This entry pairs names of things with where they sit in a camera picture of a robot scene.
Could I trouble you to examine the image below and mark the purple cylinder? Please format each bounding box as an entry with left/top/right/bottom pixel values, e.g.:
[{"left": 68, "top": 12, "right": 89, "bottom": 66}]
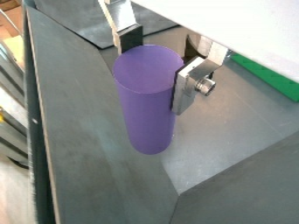
[{"left": 112, "top": 45, "right": 182, "bottom": 155}]

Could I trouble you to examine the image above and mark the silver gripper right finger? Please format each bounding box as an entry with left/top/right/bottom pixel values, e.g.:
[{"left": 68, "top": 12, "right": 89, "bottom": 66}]
[{"left": 172, "top": 36, "right": 230, "bottom": 116}]

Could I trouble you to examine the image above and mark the green shape sorter board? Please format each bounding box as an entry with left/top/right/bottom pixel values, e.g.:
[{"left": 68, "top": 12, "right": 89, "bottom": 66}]
[{"left": 230, "top": 54, "right": 299, "bottom": 102}]

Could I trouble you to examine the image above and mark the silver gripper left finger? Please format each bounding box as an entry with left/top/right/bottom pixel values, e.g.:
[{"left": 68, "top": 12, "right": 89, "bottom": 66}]
[{"left": 97, "top": 0, "right": 144, "bottom": 54}]

